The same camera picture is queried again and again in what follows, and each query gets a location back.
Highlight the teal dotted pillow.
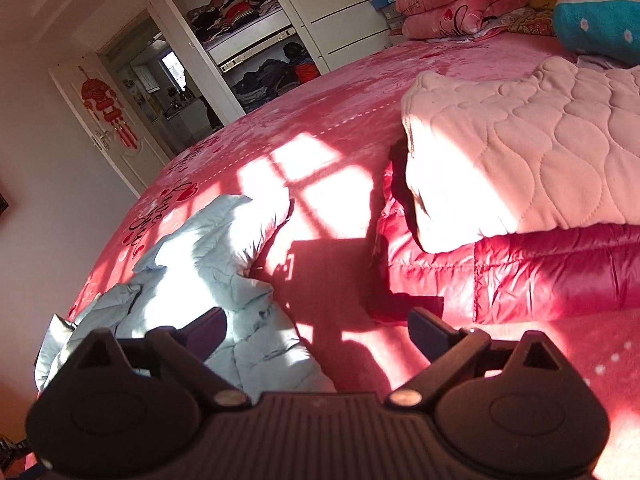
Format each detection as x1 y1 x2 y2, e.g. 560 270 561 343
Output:
552 0 640 66

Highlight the white door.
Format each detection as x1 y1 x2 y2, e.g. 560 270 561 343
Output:
47 52 171 198

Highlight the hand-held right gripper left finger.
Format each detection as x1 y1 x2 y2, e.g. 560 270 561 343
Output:
74 306 252 407

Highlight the stack of folded clothes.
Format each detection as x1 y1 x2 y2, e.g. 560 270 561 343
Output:
232 42 321 111
185 0 281 41

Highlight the white wardrobe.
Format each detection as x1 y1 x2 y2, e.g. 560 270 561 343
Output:
145 0 416 128

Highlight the red knot decoration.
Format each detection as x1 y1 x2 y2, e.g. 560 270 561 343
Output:
80 77 140 151

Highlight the pink folded blanket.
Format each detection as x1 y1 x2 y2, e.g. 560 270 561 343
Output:
394 0 556 42

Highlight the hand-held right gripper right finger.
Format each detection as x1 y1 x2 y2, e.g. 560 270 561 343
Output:
384 307 568 407

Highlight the red puffer jacket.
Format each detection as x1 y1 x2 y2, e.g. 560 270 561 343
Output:
367 142 640 326

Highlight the stack of blue boxes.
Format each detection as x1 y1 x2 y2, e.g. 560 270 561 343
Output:
369 0 403 33

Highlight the floral patterned cloth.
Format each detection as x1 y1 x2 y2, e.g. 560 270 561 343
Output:
480 7 556 38

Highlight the light blue puffer jacket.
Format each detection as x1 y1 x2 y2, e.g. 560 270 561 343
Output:
34 194 337 395

